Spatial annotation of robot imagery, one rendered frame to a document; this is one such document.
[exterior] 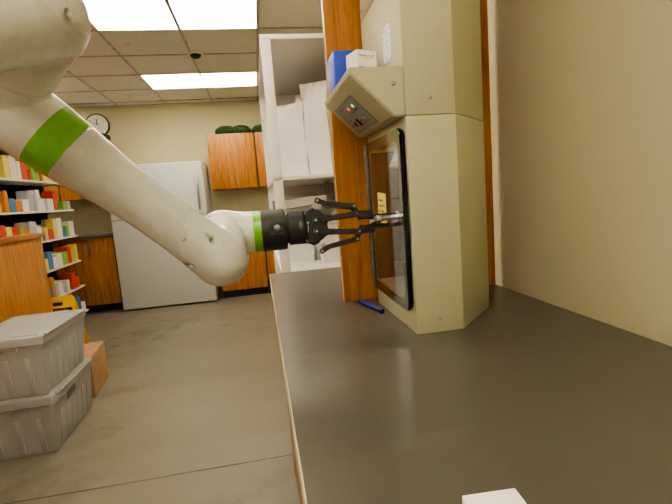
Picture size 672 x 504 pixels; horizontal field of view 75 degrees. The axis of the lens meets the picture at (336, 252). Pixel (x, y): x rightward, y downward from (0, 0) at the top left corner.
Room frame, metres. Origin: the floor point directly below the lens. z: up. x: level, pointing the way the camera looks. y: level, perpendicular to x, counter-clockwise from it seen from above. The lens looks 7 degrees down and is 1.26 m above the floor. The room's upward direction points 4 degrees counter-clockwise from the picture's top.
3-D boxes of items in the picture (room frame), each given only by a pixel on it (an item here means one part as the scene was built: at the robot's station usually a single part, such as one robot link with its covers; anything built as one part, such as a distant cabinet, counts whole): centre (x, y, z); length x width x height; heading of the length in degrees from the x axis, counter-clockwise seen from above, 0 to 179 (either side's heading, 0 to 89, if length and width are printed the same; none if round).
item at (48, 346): (2.46, 1.78, 0.49); 0.60 x 0.42 x 0.33; 9
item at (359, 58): (1.04, -0.09, 1.54); 0.05 x 0.05 x 0.06; 27
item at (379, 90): (1.09, -0.08, 1.46); 0.32 x 0.11 x 0.10; 9
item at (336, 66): (1.16, -0.07, 1.56); 0.10 x 0.10 x 0.09; 9
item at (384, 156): (1.10, -0.13, 1.19); 0.30 x 0.01 x 0.40; 9
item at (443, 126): (1.12, -0.26, 1.33); 0.32 x 0.25 x 0.77; 9
